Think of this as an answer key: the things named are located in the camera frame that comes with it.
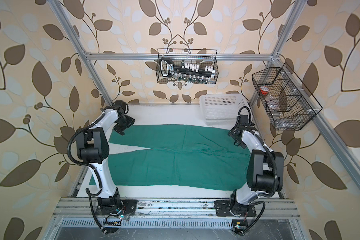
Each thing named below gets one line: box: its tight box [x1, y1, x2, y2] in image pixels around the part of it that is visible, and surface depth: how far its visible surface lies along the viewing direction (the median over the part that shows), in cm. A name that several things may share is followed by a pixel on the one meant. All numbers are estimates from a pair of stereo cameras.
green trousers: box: [89, 124, 251, 191], surface depth 92 cm
